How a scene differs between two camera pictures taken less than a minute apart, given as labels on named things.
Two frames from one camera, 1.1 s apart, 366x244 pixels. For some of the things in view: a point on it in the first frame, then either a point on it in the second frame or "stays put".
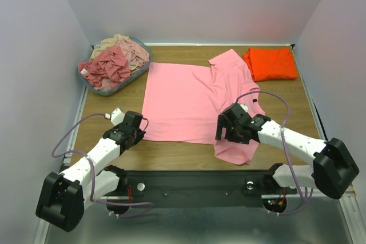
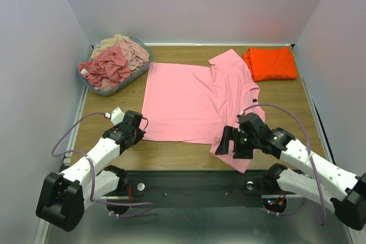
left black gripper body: [138, 136] stays put
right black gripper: [229, 127] -> [236, 143]
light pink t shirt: [182, 103] stays put
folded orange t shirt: [271, 63] stays put
